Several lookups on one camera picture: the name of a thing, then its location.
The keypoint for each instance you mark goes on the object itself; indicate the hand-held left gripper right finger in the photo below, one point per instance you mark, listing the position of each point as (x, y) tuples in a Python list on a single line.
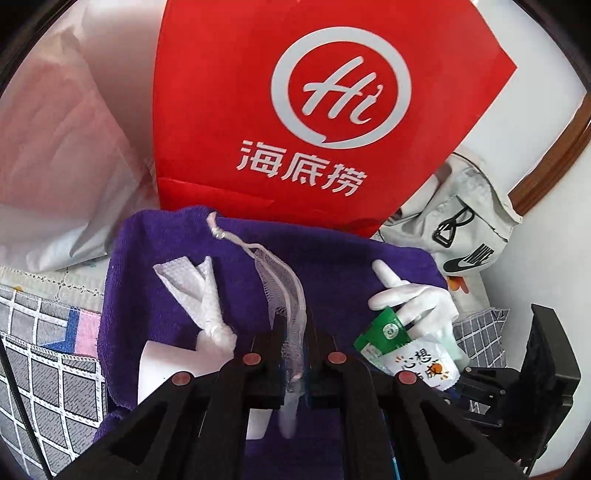
[(323, 374)]

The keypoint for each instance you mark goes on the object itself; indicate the grey waist bag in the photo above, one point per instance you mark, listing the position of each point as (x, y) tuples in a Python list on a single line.
[(461, 217)]

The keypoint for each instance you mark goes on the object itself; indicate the green sachet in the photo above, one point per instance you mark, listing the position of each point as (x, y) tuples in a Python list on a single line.
[(383, 332)]

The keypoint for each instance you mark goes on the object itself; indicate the red paper bag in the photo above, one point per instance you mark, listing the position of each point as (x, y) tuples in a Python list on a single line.
[(231, 92)]

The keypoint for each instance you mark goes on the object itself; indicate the white sponge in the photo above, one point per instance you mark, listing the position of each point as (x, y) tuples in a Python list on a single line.
[(161, 369)]

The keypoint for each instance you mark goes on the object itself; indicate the blue checked tablecloth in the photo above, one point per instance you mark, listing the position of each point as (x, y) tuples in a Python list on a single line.
[(46, 392)]

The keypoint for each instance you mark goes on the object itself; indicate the white knotted cloth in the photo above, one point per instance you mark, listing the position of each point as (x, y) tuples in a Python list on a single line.
[(203, 300)]

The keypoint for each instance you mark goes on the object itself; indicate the white plastic shopping bag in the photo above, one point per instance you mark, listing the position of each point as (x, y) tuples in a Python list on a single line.
[(60, 161)]

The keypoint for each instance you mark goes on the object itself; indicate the grey checked tablecloth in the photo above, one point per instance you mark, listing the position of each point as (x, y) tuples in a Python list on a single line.
[(27, 415)]

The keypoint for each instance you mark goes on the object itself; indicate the purple towel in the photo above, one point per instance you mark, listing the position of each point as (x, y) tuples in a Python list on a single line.
[(341, 277)]

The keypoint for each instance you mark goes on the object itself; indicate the white printed sachet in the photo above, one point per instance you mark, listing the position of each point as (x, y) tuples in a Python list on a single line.
[(425, 360)]

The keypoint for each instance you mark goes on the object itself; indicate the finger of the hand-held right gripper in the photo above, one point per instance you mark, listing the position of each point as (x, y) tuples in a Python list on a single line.
[(494, 397), (551, 378)]

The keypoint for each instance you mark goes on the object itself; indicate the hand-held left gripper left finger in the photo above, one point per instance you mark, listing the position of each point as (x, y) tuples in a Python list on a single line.
[(268, 369)]

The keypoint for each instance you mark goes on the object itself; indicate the white mesh bag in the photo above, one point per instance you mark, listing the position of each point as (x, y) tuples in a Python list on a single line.
[(281, 286)]

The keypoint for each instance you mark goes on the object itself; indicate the brown wooden door frame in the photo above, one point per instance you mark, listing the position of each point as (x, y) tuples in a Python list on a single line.
[(563, 152)]

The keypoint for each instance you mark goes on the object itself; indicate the white glove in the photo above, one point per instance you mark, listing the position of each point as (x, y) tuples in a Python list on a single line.
[(429, 300)]

